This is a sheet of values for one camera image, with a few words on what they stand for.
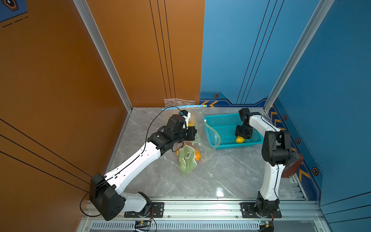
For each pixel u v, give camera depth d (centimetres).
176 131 57
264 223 72
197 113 85
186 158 83
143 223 71
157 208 74
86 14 71
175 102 120
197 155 85
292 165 74
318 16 72
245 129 85
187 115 68
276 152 55
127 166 44
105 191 39
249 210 72
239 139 96
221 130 105
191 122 99
